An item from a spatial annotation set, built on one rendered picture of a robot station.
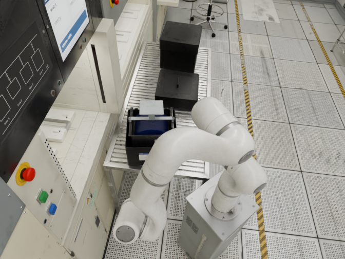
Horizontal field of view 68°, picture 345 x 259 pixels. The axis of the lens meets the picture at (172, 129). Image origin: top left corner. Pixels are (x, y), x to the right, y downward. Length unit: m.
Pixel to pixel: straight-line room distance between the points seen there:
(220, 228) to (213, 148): 0.76
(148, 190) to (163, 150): 0.15
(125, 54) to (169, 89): 0.49
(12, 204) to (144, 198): 0.35
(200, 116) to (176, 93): 1.01
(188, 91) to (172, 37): 0.44
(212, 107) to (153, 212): 0.36
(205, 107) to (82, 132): 0.94
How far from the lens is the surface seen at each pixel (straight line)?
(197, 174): 1.47
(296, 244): 2.35
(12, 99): 0.76
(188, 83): 1.81
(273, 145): 2.77
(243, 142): 0.67
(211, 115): 0.71
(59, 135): 1.51
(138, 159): 1.43
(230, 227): 1.38
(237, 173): 1.05
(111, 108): 1.56
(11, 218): 0.84
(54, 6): 0.94
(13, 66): 0.75
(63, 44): 0.98
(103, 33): 1.26
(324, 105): 3.48
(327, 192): 2.70
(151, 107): 1.31
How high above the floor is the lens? 2.02
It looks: 50 degrees down
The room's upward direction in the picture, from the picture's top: 5 degrees clockwise
